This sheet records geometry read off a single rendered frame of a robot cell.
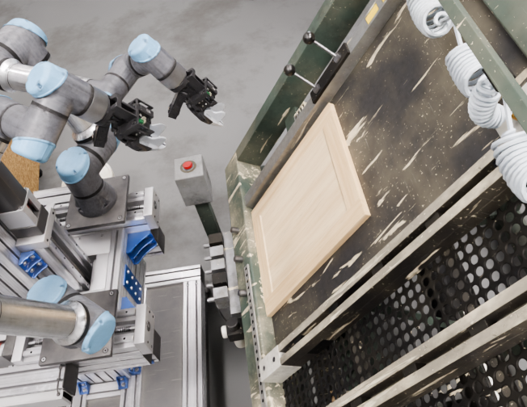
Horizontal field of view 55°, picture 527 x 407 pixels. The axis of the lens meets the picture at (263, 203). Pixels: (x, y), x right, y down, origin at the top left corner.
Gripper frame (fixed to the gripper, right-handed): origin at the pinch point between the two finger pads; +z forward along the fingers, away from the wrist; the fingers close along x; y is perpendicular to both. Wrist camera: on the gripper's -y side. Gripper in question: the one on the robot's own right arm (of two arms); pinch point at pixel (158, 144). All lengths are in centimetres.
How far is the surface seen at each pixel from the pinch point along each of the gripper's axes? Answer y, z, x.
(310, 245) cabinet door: 13, 47, -21
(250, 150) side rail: -17, 70, 35
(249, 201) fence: -18, 65, 11
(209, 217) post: -54, 86, 23
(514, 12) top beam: 82, 3, -9
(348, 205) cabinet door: 31, 38, -17
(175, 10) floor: -147, 184, 288
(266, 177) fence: -5, 59, 14
